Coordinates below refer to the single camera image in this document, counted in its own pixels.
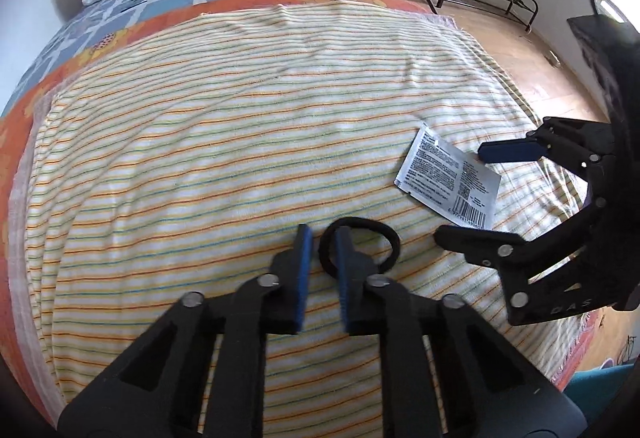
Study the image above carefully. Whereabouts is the black hair tie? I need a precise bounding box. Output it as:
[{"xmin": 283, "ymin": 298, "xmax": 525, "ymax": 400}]
[{"xmin": 316, "ymin": 216, "xmax": 403, "ymax": 280}]

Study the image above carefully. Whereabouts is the white printed sachet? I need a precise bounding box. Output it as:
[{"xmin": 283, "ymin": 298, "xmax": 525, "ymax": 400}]
[{"xmin": 394, "ymin": 124, "xmax": 501, "ymax": 230}]

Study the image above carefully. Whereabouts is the teal floor mat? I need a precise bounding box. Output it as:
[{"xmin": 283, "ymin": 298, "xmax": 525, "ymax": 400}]
[{"xmin": 563, "ymin": 358, "xmax": 634, "ymax": 424}]

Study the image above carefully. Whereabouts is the striped yellow towel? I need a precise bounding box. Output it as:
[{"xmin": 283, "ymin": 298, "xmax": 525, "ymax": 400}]
[{"xmin": 24, "ymin": 3, "xmax": 589, "ymax": 438}]

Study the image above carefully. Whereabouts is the orange floral bedsheet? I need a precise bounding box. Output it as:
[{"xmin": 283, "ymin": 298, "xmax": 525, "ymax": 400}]
[{"xmin": 0, "ymin": 0, "xmax": 601, "ymax": 424}]

